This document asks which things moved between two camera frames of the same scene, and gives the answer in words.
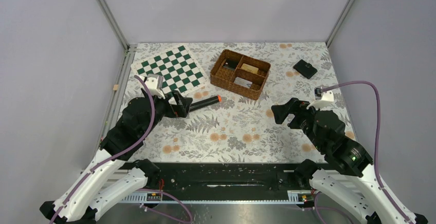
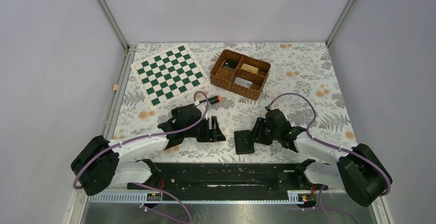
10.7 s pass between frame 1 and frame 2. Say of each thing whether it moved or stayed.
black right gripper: moved
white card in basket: stayed
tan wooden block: stayed
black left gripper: moved
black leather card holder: moved
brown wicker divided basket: stayed
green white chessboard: stayed
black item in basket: stayed
